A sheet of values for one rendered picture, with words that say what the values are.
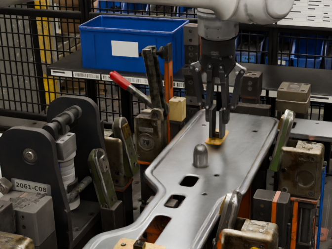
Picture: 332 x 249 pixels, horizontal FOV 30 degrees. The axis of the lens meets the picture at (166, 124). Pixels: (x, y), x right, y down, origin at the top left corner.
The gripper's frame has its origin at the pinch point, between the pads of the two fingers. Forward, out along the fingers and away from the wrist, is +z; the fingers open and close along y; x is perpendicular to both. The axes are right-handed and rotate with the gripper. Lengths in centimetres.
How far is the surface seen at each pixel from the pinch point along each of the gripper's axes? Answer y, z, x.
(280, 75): 6.0, 2.0, 44.7
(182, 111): -11.0, 1.3, 7.0
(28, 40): -156, 32, 161
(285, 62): -15, 37, 175
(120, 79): -23.7, -8.4, -0.8
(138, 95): -19.2, -4.8, -0.8
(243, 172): 9.6, 5.0, -13.4
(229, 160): 5.4, 5.0, -8.5
